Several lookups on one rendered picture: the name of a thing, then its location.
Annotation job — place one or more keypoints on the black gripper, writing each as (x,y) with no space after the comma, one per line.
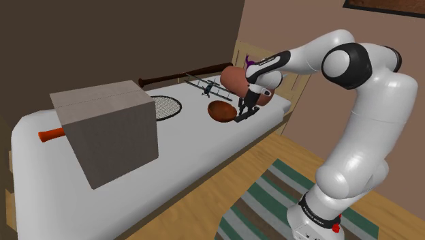
(251,97)

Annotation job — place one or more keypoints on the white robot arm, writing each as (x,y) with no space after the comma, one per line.
(372,109)

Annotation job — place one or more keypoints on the brown wooden bowl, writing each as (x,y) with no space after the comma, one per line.
(221,112)

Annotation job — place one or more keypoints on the dark toy biplane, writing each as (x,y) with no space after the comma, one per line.
(208,88)

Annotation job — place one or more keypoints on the small purple figure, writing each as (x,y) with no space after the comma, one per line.
(249,61)

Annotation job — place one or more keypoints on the dark brown baseball bat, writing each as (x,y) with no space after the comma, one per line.
(186,74)

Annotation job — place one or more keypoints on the green and grey striped rug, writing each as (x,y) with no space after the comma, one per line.
(265,206)

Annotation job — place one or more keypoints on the grey cardboard box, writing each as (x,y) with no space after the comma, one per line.
(109,133)

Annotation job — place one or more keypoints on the white bed with wooden frame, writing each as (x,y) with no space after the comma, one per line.
(199,139)

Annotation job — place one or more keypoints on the dark framed wall picture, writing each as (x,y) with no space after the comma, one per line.
(388,5)

